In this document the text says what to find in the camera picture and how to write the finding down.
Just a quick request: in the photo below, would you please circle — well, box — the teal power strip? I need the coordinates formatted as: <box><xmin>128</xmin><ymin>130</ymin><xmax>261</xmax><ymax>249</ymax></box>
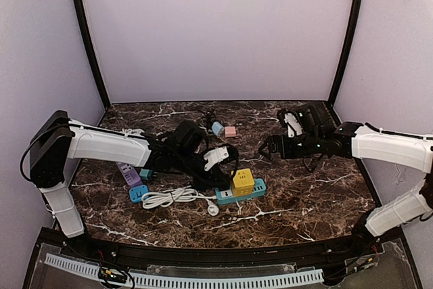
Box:
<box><xmin>214</xmin><ymin>178</ymin><xmax>267</xmax><ymax>206</ymax></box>

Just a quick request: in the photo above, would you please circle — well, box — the yellow cube socket adapter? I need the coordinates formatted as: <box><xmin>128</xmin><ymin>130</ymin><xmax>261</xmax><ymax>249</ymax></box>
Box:
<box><xmin>231</xmin><ymin>169</ymin><xmax>255</xmax><ymax>197</ymax></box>

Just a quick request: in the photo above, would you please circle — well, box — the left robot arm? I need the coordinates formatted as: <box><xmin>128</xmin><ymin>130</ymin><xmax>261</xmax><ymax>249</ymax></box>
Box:
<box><xmin>20</xmin><ymin>110</ymin><xmax>239</xmax><ymax>238</ymax></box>

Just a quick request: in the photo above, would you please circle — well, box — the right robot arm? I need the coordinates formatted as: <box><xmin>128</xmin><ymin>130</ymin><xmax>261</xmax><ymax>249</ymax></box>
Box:
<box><xmin>258</xmin><ymin>102</ymin><xmax>432</xmax><ymax>254</ymax></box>

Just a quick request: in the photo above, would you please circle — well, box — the small teal plug adapter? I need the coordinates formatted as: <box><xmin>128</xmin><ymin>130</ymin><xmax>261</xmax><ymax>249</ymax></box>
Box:
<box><xmin>139</xmin><ymin>169</ymin><xmax>158</xmax><ymax>181</ymax></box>

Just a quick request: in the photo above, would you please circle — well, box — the pink charger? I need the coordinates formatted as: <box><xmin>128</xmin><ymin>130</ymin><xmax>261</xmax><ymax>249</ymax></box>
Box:
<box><xmin>225</xmin><ymin>127</ymin><xmax>237</xmax><ymax>137</ymax></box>

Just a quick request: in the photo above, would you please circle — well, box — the light blue charger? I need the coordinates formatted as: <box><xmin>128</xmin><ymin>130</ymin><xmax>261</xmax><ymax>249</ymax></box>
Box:
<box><xmin>211</xmin><ymin>120</ymin><xmax>225</xmax><ymax>137</ymax></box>

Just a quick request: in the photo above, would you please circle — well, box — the blue square socket adapter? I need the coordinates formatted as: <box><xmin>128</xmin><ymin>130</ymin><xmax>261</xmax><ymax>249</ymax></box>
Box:
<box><xmin>129</xmin><ymin>185</ymin><xmax>148</xmax><ymax>204</ymax></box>

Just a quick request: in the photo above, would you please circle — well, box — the purple power strip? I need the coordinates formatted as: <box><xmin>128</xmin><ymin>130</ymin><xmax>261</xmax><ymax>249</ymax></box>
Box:
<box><xmin>116</xmin><ymin>162</ymin><xmax>143</xmax><ymax>188</ymax></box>

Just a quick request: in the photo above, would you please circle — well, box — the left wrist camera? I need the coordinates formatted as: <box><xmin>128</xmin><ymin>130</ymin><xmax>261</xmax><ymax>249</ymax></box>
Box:
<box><xmin>203</xmin><ymin>144</ymin><xmax>238</xmax><ymax>171</ymax></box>

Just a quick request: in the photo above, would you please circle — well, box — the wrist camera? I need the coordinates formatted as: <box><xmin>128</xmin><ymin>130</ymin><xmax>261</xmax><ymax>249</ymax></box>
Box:
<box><xmin>277</xmin><ymin>109</ymin><xmax>304</xmax><ymax>138</ymax></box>
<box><xmin>203</xmin><ymin>144</ymin><xmax>238</xmax><ymax>171</ymax></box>

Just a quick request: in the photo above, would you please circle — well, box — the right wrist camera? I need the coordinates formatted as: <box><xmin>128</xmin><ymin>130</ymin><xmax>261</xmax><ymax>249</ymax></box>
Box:
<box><xmin>277</xmin><ymin>109</ymin><xmax>304</xmax><ymax>138</ymax></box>

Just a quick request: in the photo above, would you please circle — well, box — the white coiled power cord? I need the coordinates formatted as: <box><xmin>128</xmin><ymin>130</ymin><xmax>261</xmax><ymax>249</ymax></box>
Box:
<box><xmin>141</xmin><ymin>185</ymin><xmax>220</xmax><ymax>217</ymax></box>

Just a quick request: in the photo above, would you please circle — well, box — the black tangled cable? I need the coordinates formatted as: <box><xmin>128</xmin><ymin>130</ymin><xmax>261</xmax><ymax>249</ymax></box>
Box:
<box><xmin>196</xmin><ymin>108</ymin><xmax>217</xmax><ymax>127</ymax></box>

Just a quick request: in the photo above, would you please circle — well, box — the white slotted cable duct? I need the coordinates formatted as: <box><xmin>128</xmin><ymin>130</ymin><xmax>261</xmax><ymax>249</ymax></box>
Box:
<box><xmin>43</xmin><ymin>253</ymin><xmax>324</xmax><ymax>288</ymax></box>

